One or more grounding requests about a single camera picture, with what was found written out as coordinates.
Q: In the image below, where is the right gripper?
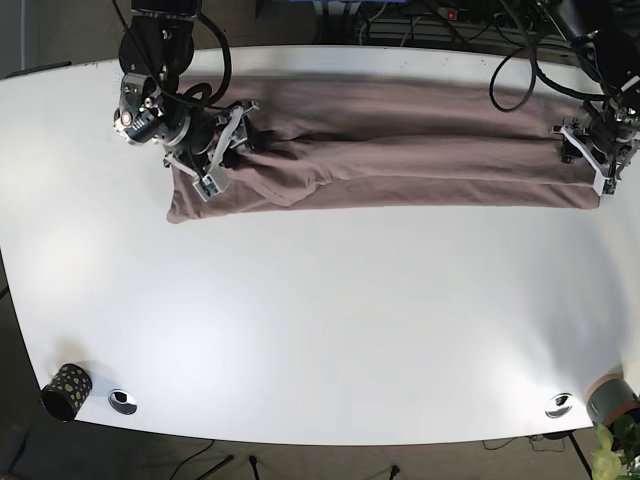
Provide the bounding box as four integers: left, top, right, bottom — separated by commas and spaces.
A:
163, 100, 269, 202

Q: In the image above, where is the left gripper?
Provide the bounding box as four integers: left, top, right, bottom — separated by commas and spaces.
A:
550, 112, 639, 197

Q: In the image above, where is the dusty pink T-shirt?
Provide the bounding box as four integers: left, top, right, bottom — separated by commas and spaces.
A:
167, 77, 600, 224

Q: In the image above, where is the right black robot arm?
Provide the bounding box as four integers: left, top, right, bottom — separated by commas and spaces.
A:
113, 1, 260, 201

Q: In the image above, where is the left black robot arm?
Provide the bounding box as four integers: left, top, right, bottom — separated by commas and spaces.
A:
538, 1, 639, 196

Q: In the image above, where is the grey plant pot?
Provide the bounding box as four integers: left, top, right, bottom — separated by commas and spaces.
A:
585, 374, 639, 427

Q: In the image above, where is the right metal table grommet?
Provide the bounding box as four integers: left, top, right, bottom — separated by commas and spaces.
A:
544, 392, 575, 419

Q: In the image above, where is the metal table grommet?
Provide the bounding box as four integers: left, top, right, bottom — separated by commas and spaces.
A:
544, 392, 575, 419
108, 389, 138, 416

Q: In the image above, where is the left metal table grommet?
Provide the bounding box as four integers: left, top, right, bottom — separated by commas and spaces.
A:
108, 389, 138, 416

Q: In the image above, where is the black floral cup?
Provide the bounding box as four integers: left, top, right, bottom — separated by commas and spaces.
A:
40, 363, 93, 422

